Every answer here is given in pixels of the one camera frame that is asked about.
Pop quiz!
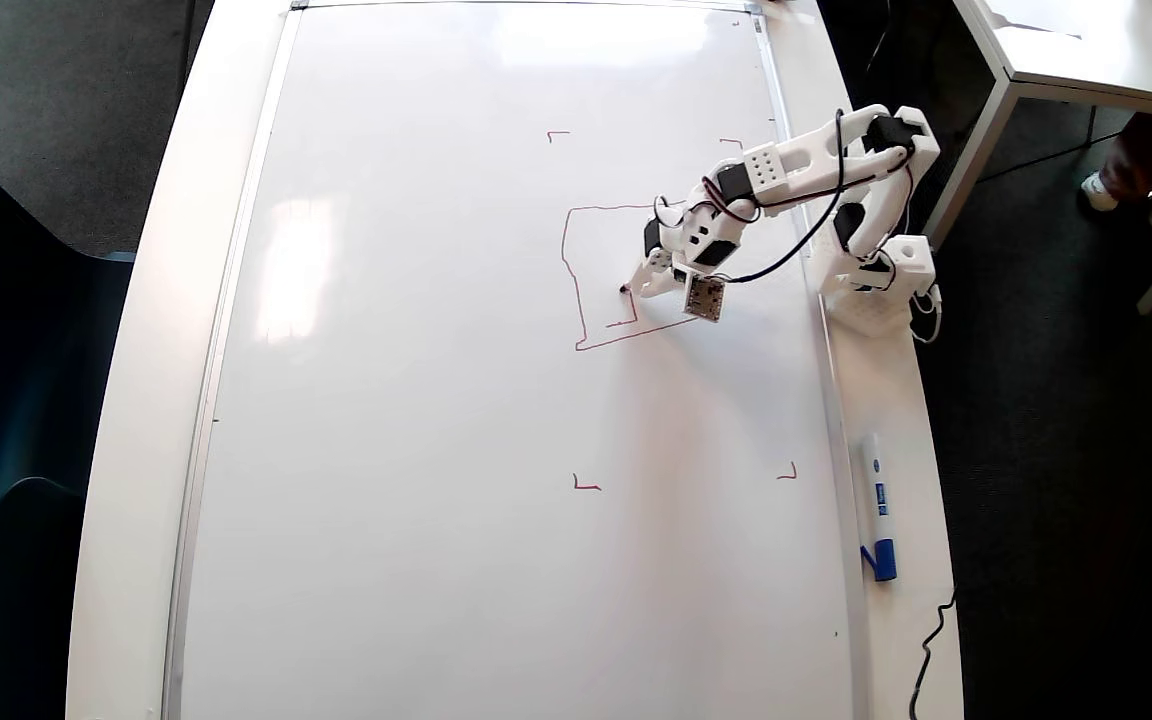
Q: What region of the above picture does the white side table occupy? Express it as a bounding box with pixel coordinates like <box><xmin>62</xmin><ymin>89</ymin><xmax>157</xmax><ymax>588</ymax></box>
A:
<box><xmin>951</xmin><ymin>0</ymin><xmax>1152</xmax><ymax>316</ymax></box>

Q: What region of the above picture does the white base cable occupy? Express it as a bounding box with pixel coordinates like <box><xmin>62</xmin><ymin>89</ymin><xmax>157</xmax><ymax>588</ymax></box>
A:
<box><xmin>908</xmin><ymin>283</ymin><xmax>943</xmax><ymax>346</ymax></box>

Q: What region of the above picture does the thin black floor cable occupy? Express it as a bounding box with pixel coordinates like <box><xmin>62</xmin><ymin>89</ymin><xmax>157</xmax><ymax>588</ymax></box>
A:
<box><xmin>976</xmin><ymin>130</ymin><xmax>1125</xmax><ymax>183</ymax></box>

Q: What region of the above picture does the blue and white marker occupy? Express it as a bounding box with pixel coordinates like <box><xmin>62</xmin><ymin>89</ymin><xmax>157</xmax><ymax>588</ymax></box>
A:
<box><xmin>858</xmin><ymin>430</ymin><xmax>899</xmax><ymax>584</ymax></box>

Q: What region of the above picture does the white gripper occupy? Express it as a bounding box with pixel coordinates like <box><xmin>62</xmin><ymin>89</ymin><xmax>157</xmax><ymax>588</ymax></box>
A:
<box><xmin>626</xmin><ymin>207</ymin><xmax>743</xmax><ymax>299</ymax></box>

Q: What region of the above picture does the small wrist camera board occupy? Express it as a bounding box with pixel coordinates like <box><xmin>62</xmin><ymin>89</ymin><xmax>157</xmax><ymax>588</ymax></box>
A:
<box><xmin>683</xmin><ymin>275</ymin><xmax>727</xmax><ymax>324</ymax></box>

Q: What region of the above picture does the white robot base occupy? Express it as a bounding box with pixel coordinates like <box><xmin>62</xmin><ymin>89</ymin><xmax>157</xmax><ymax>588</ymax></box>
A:
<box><xmin>816</xmin><ymin>235</ymin><xmax>937</xmax><ymax>338</ymax></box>

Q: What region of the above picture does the small dark blue chair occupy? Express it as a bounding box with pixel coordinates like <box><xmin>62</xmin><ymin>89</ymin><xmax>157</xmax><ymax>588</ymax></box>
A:
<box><xmin>0</xmin><ymin>478</ymin><xmax>87</xmax><ymax>720</ymax></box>

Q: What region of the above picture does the black camera cable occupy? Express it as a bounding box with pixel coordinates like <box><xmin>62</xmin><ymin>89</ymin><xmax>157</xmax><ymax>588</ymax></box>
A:
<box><xmin>721</xmin><ymin>108</ymin><xmax>849</xmax><ymax>286</ymax></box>

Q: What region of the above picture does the white whiteboard with metal frame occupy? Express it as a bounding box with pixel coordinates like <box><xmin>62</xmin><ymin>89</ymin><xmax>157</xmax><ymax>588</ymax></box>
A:
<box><xmin>161</xmin><ymin>0</ymin><xmax>872</xmax><ymax>720</ymax></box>

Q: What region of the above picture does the black power cable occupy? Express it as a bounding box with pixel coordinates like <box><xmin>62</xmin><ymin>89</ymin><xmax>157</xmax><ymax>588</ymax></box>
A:
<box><xmin>908</xmin><ymin>590</ymin><xmax>957</xmax><ymax>720</ymax></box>

